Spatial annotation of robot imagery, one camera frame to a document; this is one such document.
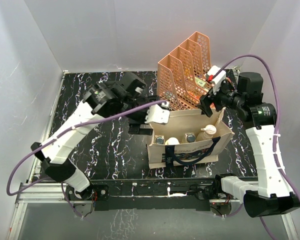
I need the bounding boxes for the cream round cap bottle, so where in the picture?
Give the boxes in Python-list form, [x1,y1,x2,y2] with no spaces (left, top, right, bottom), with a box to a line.
[165,137,180,145]

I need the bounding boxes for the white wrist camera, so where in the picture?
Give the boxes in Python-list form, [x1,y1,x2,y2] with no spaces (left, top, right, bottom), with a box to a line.
[206,65,226,95]
[144,101,170,125]

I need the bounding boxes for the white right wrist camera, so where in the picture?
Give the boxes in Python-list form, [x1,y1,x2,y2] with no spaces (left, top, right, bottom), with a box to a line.
[206,65,226,95]

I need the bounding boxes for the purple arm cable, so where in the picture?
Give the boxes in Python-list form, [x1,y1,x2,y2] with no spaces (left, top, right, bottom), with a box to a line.
[209,54,300,240]
[6,99,167,222]

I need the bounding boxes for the aluminium table frame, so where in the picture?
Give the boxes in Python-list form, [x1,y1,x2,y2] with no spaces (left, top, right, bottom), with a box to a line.
[7,66,300,240]

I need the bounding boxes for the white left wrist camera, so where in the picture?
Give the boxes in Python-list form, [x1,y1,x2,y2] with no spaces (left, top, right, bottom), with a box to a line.
[144,101,170,125]

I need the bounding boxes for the large clear square bottle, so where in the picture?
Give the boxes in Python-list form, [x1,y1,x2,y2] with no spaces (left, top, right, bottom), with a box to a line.
[182,132,196,144]

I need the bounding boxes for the beige pump bottle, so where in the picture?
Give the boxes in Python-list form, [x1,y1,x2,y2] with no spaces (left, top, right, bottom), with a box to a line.
[196,124,217,142]

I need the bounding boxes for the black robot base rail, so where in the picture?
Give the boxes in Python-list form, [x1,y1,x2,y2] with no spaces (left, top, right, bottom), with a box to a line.
[65,178,238,212]

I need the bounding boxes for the peach plastic file organizer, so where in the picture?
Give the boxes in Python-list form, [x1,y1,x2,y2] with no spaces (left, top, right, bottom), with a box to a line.
[156,31,214,111]

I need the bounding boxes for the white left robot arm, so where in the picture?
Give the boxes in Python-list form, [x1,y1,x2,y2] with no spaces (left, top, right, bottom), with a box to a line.
[31,72,160,200]

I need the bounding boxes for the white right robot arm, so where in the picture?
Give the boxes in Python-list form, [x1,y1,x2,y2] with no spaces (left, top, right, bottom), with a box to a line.
[198,71,300,218]

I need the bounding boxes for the small clear square bottle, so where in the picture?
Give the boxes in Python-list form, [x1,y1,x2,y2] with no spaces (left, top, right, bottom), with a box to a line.
[154,135,165,145]

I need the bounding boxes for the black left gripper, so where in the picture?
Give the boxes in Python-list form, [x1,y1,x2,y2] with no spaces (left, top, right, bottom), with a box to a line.
[119,96,160,133]

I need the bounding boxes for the cream canvas tote bag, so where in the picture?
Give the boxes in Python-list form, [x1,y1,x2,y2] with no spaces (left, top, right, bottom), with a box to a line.
[147,108,234,169]

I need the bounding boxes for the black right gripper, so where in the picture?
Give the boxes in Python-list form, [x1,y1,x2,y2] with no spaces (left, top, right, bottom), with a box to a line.
[196,80,245,117]

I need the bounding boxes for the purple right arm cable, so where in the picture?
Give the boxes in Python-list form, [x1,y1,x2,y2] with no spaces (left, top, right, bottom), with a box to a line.
[209,54,300,240]

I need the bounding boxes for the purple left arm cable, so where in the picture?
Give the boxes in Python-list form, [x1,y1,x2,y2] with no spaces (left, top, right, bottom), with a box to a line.
[6,99,167,222]

